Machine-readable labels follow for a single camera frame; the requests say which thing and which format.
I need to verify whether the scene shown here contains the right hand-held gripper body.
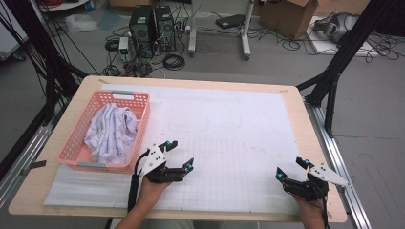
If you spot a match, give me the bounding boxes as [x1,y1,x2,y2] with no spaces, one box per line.
[283,163,352,202]

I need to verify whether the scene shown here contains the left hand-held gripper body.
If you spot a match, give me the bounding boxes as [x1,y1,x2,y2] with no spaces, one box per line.
[139,143,186,184]

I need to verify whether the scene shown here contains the lavender printed towel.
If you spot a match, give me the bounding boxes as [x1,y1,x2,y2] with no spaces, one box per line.
[83,103,139,165]

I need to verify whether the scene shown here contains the pink plastic basket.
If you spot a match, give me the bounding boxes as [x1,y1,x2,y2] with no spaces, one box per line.
[56,90,151,175]

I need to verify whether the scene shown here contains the person's left hand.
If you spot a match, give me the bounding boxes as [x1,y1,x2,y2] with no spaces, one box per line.
[137,176,173,206]

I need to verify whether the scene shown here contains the person's right hand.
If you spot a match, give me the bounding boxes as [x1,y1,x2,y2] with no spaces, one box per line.
[294,194,329,221]

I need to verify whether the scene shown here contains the white grid mat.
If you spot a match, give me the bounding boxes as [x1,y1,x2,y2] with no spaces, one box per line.
[43,83,311,215]

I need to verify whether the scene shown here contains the person's grey trousers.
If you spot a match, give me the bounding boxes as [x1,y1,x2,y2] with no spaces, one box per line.
[152,220,261,229]

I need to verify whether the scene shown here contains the small white box device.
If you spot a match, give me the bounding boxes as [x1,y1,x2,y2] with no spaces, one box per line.
[117,36,130,62]

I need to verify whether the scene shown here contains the black computer tower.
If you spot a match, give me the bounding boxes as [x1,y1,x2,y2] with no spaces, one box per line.
[154,5,177,52]
[128,5,157,59]

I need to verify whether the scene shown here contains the white floor board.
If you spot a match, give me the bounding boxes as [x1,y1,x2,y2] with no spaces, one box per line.
[307,15,380,58]

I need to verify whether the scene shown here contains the white metal stand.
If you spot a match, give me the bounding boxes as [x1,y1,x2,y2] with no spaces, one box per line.
[187,0,256,61]

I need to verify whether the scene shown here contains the grey padded headset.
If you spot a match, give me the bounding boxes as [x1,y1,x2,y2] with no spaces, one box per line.
[313,11,359,44]

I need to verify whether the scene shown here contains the flat black device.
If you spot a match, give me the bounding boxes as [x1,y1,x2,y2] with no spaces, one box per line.
[215,13,247,31]

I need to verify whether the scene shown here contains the brown cardboard box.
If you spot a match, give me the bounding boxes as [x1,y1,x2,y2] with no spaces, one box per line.
[259,0,319,41]

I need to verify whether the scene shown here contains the flat brown cardboard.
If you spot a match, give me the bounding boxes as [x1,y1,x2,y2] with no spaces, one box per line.
[109,0,158,10]

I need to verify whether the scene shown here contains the clear plastic bag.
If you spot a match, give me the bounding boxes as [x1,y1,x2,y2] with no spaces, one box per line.
[65,12,98,34]

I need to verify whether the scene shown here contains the white round table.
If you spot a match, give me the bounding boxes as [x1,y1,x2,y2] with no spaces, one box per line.
[37,0,91,13]

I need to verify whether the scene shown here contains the white cabinet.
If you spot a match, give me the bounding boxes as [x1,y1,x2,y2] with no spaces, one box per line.
[0,0,30,61]

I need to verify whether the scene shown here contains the aluminium rail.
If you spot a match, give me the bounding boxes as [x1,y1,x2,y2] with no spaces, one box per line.
[0,104,65,208]
[304,98,373,229]

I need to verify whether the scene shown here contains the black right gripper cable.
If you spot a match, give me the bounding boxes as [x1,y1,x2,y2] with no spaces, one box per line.
[320,196,330,229]

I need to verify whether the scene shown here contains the black cable coil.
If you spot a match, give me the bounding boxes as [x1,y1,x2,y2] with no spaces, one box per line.
[162,53,186,72]
[104,38,120,53]

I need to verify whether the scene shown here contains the black frame strut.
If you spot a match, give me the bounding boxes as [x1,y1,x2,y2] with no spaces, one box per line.
[295,0,395,139]
[3,0,89,126]

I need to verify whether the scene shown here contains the tangled black floor cables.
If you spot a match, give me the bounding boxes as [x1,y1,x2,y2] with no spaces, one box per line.
[364,31,402,64]

